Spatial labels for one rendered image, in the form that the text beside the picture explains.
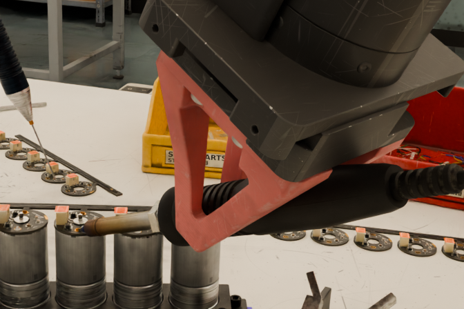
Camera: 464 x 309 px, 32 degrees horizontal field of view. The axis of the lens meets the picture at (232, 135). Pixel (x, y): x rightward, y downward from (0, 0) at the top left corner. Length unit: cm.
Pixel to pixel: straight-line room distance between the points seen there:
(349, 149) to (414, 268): 26
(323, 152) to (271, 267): 26
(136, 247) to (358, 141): 16
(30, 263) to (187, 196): 12
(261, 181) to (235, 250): 26
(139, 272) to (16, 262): 6
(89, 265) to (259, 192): 16
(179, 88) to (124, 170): 36
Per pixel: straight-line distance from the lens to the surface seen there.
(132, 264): 39
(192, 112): 27
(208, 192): 30
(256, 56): 23
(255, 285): 47
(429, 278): 50
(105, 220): 36
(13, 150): 65
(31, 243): 39
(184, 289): 39
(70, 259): 39
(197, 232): 30
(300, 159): 23
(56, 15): 298
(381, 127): 25
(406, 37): 24
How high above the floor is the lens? 98
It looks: 20 degrees down
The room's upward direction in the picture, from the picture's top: 3 degrees clockwise
